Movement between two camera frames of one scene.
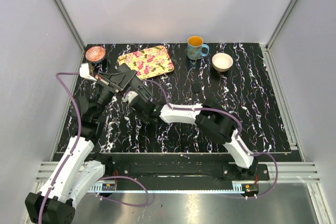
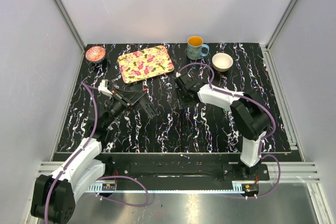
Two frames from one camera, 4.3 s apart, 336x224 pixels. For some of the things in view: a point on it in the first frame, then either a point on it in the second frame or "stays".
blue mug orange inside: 194,48 stays
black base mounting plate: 190,168 stays
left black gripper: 122,79 → 128,98
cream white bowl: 222,62 stays
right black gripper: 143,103 → 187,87
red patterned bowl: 95,53 stays
